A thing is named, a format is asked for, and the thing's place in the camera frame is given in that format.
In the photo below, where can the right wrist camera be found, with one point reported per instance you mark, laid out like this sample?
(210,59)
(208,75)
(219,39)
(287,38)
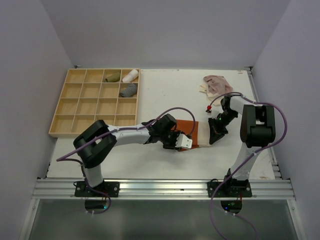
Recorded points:
(212,112)

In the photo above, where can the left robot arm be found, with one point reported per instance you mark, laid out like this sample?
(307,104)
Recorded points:
(99,139)

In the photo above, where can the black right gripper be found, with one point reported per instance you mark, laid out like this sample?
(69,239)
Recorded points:
(214,128)

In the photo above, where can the grey rolled underwear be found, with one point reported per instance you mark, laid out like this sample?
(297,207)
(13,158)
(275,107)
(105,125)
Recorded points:
(129,91)

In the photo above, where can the olive rolled underwear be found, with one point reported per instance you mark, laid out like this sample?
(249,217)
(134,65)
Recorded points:
(113,78)

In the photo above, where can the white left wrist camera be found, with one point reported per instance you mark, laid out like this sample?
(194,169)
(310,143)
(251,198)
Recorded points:
(183,142)

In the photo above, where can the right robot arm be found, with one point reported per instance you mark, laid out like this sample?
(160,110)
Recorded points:
(257,130)

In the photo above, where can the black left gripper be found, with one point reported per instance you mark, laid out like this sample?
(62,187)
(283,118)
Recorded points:
(172,145)

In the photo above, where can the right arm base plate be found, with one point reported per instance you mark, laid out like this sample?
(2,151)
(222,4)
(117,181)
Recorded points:
(231,189)

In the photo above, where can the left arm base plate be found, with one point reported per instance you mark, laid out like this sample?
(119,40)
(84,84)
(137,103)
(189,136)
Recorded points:
(97,189)

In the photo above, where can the white rolled underwear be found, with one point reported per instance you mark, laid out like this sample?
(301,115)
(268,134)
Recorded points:
(133,74)

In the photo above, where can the aluminium mounting rail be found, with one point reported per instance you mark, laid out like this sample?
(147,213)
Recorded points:
(153,189)

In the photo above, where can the pink underwear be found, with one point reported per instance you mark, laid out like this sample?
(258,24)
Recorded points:
(217,84)

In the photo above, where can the wooden compartment tray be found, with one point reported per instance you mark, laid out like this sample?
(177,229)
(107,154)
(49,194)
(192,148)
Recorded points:
(86,97)

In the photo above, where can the orange and cream underwear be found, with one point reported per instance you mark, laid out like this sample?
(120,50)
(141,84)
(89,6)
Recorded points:
(200,135)

